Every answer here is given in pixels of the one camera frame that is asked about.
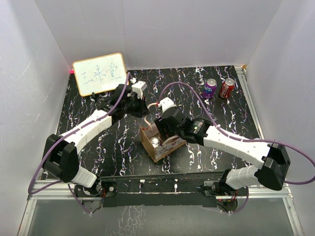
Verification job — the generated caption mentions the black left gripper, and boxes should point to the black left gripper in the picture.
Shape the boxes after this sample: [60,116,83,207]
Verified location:
[123,94,150,118]

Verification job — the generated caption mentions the patterned canvas tote bag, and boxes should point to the patterned canvas tote bag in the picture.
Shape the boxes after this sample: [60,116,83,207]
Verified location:
[139,117,186,163]

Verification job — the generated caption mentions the purple Fanta can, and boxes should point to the purple Fanta can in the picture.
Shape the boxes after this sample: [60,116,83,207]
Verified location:
[202,79,217,99]

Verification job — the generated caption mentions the red Coca-Cola can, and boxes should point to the red Coca-Cola can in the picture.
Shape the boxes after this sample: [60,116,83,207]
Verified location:
[219,78,235,99]

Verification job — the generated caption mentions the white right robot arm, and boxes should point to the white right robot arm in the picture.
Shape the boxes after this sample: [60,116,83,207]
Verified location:
[154,107,290,195]

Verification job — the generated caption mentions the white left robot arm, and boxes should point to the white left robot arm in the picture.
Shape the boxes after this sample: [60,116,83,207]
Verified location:
[42,81,149,196]

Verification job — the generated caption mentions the red soda can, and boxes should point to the red soda can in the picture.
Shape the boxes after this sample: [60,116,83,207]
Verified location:
[150,137,161,148]

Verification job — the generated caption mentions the small framed whiteboard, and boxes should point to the small framed whiteboard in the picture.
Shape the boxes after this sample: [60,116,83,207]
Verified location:
[72,53,126,97]

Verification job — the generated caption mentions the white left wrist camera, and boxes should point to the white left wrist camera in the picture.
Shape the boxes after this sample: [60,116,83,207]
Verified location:
[130,78,147,99]

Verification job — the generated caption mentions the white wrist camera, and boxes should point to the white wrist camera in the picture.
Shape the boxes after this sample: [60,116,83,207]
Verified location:
[130,78,147,99]
[157,97,176,113]

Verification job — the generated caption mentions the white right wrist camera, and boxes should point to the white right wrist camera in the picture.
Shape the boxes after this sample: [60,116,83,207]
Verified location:
[157,97,176,113]

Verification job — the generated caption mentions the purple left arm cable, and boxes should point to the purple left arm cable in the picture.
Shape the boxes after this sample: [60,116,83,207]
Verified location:
[27,71,135,214]

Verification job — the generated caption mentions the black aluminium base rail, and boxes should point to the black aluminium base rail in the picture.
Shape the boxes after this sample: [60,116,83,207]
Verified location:
[18,169,303,236]

